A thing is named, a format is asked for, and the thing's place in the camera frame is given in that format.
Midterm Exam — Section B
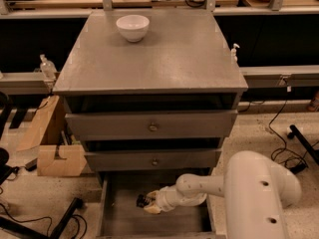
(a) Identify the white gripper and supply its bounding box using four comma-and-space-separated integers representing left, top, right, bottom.
144, 185, 184, 214

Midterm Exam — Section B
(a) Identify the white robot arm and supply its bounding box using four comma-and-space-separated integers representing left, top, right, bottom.
145, 150, 302, 239

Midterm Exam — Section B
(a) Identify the grey open bottom drawer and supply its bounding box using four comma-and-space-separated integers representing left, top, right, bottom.
97, 169, 226, 239

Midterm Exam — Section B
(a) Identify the grey middle drawer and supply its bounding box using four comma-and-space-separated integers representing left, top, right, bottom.
85, 148, 221, 171

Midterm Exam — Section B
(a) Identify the grey top drawer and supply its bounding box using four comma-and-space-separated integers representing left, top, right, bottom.
66, 111, 237, 141

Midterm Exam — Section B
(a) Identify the grey drawer cabinet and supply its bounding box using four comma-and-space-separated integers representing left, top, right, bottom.
53, 9, 249, 184

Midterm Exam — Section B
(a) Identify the cardboard box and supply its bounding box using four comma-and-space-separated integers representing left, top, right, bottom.
16, 96, 87, 177

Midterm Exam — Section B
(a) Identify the black stand leg left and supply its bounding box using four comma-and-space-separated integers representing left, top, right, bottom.
0, 197, 85, 239

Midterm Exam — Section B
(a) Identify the black stand leg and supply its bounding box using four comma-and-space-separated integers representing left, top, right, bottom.
0, 197, 85, 239
289, 124, 319, 165

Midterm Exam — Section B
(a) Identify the black chair base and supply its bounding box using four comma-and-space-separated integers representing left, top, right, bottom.
0, 92, 21, 186

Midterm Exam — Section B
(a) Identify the black stand leg right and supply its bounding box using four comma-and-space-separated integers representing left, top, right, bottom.
289, 124, 319, 165

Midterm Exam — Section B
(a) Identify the small white pump bottle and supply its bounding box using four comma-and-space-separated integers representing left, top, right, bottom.
230, 43, 240, 63

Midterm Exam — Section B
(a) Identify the clear sanitizer bottle left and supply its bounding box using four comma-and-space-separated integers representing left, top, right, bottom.
40, 54, 57, 81

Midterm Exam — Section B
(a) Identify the white ceramic bowl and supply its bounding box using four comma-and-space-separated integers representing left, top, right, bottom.
116, 15, 150, 42

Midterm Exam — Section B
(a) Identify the black power cable and adapter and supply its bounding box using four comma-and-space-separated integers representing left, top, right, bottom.
267, 78, 310, 176

